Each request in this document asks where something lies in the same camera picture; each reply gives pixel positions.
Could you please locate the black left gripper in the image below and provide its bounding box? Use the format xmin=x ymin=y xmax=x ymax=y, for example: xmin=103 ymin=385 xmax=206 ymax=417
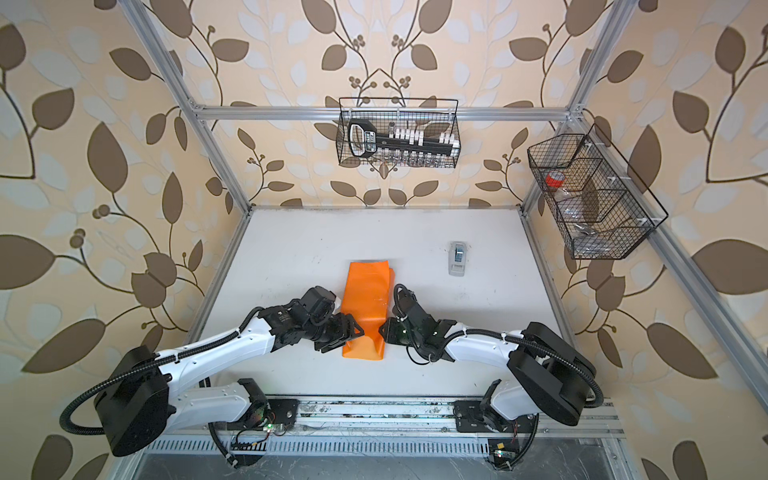
xmin=305 ymin=312 xmax=370 ymax=351

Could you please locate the orange wrapping paper sheet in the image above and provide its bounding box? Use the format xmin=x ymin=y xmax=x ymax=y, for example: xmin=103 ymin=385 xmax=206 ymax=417
xmin=341 ymin=261 xmax=395 ymax=361

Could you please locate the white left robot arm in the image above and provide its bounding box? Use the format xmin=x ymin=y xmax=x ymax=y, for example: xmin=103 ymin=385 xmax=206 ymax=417
xmin=94 ymin=286 xmax=364 ymax=457

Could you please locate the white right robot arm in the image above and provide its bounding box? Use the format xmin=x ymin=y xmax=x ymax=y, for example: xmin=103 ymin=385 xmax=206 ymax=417
xmin=380 ymin=284 xmax=605 ymax=432

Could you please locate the grey tape dispenser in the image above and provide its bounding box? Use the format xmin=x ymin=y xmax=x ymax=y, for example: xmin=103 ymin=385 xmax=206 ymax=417
xmin=448 ymin=242 xmax=467 ymax=277

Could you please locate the black white tool in basket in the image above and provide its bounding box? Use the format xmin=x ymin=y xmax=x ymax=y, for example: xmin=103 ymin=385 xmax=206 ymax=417
xmin=346 ymin=119 xmax=461 ymax=161

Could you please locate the red capped clear bottle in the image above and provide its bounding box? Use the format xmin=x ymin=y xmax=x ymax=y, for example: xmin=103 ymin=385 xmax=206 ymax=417
xmin=545 ymin=170 xmax=594 ymax=236

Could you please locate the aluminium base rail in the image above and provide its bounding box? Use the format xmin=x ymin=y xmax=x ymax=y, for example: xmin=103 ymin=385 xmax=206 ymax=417
xmin=128 ymin=394 xmax=625 ymax=439

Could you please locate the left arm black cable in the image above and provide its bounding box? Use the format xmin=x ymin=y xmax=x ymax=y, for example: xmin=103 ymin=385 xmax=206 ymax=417
xmin=58 ymin=305 xmax=265 ymax=469

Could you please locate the black wire basket back wall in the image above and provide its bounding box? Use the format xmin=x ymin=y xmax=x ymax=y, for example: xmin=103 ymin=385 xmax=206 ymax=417
xmin=335 ymin=95 xmax=462 ymax=168

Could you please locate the black wire basket wall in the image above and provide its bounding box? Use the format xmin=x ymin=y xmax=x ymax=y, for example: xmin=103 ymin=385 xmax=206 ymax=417
xmin=527 ymin=124 xmax=668 ymax=260
xmin=335 ymin=95 xmax=462 ymax=168

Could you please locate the black wire basket right wall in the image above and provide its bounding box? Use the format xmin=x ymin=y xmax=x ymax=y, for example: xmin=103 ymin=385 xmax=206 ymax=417
xmin=527 ymin=124 xmax=668 ymax=260

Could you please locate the aluminium frame post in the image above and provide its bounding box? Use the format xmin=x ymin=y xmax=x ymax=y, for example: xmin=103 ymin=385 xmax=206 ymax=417
xmin=118 ymin=0 xmax=251 ymax=216

